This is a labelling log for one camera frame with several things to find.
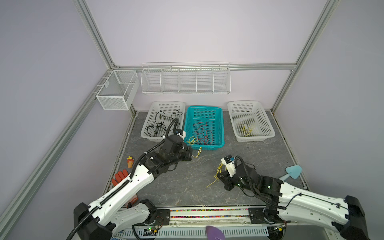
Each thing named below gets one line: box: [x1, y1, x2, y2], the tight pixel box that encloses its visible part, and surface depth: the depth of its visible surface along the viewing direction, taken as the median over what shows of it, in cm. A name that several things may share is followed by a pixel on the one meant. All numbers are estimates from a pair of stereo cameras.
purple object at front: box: [205, 225, 226, 240], surface depth 71 cm
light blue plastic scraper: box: [285, 165, 302, 179], surface depth 91 cm
